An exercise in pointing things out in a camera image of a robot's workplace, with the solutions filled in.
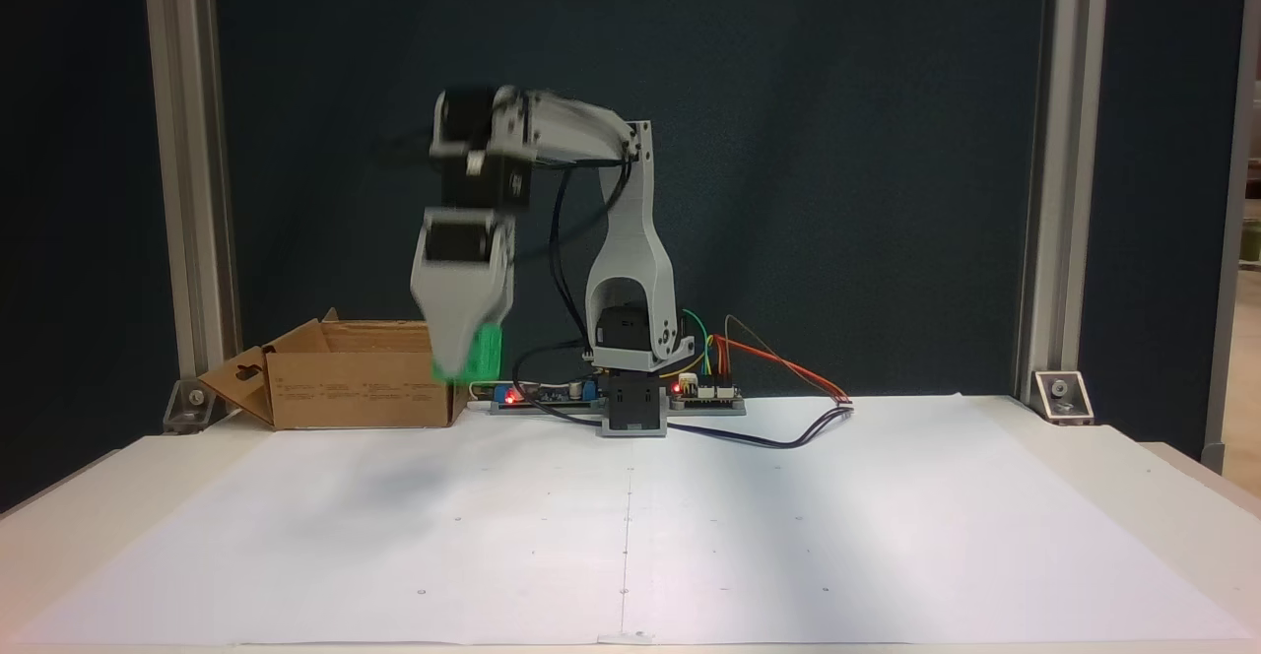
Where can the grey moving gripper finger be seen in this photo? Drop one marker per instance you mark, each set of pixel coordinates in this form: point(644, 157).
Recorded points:
point(502, 301)

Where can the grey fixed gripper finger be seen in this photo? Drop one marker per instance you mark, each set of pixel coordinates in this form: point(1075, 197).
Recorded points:
point(453, 319)

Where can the green dice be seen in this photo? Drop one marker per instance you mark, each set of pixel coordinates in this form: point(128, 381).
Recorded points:
point(485, 354)

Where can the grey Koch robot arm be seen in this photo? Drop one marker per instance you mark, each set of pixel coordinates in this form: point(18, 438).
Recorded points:
point(630, 240)

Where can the circuit board with blue terminal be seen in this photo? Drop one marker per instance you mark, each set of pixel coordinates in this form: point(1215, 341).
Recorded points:
point(552, 398)

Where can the brown cardboard box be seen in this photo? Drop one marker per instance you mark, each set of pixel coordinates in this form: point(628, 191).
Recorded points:
point(345, 393)

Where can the white paper sheet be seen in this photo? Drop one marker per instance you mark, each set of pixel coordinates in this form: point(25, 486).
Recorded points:
point(837, 536)

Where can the aluminium corner bracket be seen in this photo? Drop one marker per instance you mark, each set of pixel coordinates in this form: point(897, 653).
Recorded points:
point(197, 403)
point(1062, 396)

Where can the aluminium frame post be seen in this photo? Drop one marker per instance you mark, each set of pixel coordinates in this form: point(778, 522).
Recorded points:
point(192, 142)
point(1064, 142)
point(1231, 240)

